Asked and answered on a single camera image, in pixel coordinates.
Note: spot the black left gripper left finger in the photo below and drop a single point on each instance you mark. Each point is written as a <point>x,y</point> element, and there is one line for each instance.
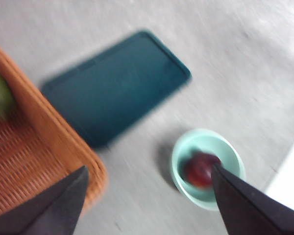
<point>46,213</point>

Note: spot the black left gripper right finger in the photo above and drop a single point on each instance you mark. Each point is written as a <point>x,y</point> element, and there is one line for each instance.
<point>252,213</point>

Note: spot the dark purple plum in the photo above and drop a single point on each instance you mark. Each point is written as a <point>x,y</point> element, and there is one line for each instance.
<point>198,171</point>

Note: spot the teal ceramic bowl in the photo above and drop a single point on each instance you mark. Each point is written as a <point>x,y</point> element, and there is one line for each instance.
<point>203,142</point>

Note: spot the white base platform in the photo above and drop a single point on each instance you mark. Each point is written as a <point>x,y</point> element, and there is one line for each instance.
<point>291,176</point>

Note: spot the brown wicker basket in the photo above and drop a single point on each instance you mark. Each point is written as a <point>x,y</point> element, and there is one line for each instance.
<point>27,151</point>

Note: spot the dark rectangular tray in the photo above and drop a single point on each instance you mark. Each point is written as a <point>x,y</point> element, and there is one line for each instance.
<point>112,90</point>

